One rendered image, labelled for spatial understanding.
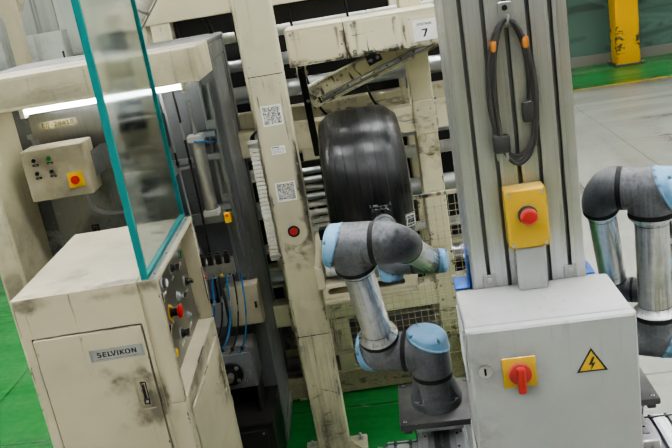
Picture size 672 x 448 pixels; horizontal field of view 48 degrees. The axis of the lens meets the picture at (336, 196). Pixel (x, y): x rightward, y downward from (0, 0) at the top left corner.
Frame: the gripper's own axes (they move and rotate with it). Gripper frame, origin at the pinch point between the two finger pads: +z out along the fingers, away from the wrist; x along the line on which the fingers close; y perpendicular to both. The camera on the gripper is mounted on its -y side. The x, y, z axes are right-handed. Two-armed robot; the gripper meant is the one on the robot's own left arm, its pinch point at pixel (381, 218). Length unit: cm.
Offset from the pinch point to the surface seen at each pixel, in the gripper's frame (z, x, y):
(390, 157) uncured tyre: 2.9, -6.4, 20.4
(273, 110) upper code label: 16, 32, 42
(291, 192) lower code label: 20.0, 31.2, 11.2
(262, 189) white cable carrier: 24, 42, 13
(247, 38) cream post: 13, 36, 69
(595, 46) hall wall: 924, -384, 18
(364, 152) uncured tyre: 4.0, 2.2, 23.4
